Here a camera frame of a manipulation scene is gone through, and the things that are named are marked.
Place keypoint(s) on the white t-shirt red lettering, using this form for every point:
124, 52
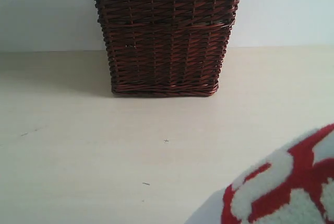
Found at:
293, 184

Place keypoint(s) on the dark red wicker basket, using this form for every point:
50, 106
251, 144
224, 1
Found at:
166, 48

